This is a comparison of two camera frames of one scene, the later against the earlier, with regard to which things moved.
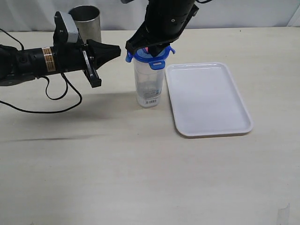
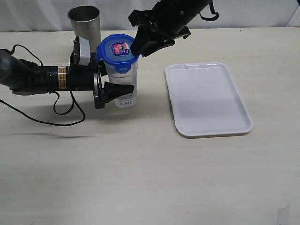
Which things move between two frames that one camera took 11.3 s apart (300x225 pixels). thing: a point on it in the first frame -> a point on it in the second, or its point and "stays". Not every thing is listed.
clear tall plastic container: x=149 y=84 -> x=130 y=78
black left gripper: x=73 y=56 -> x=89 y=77
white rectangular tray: x=205 y=101 stays
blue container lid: x=156 y=63 -> x=116 y=48
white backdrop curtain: x=38 y=15 stays
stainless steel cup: x=87 y=19 stays
